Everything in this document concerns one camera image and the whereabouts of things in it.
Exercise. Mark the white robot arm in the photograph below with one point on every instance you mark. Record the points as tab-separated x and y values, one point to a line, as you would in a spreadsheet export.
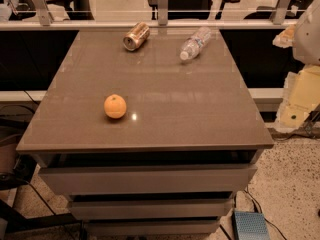
304	36

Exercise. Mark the clear plastic water bottle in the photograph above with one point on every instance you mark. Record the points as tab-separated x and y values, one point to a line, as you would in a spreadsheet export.
193	46

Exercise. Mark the middle grey drawer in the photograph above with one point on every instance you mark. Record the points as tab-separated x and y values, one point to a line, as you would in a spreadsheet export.
150	209

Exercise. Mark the bottom grey drawer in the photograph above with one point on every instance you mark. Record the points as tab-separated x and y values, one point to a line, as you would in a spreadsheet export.
152	228

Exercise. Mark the grey drawer cabinet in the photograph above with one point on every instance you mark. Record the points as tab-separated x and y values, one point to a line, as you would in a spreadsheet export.
178	114

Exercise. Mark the top grey drawer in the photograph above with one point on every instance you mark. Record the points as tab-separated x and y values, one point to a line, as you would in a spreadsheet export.
147	179

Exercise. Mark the grey drawer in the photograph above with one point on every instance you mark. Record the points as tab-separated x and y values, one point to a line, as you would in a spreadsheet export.
150	209
152	228
147	179

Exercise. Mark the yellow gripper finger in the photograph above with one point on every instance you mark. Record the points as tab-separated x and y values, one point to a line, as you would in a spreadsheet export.
285	38

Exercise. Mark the orange fruit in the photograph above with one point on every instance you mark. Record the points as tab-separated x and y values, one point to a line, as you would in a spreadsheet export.
115	106

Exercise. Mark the gold soda can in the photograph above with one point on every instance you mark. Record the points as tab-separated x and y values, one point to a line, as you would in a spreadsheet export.
136	36

